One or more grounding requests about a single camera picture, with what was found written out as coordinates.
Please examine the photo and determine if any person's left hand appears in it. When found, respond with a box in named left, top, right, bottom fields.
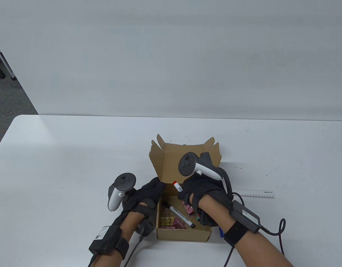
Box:
left=121, top=177, right=166, bottom=217

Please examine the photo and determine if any person's right hand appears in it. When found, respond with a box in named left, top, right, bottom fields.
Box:
left=178, top=174, right=232, bottom=212

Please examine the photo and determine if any brown cardboard mailer box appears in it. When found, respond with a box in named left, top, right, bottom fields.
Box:
left=149, top=133, right=222, bottom=242

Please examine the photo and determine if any black capped white marker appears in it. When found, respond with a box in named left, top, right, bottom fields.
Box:
left=165, top=203, right=196, bottom=229

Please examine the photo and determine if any clear plastic ruler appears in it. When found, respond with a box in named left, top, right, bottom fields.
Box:
left=232, top=190, right=275, bottom=199

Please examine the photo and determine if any person's left forearm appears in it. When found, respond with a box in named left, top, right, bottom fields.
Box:
left=89, top=210, right=143, bottom=267

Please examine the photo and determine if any person's right forearm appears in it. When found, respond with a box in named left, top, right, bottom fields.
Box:
left=199, top=195, right=295, bottom=267

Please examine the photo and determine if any grey white controller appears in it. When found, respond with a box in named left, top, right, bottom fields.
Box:
left=178, top=152, right=224, bottom=181
left=108, top=172, right=137, bottom=212

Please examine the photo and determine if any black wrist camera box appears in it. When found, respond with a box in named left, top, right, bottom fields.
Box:
left=88, top=225, right=122, bottom=255
left=229, top=200, right=262, bottom=233

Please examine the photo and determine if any black wrist strap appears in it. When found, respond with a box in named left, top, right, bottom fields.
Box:
left=111, top=238, right=129, bottom=260
left=224, top=221, right=253, bottom=247

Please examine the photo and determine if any white metal cart frame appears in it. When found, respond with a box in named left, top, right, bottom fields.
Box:
left=0, top=39, right=18, bottom=81

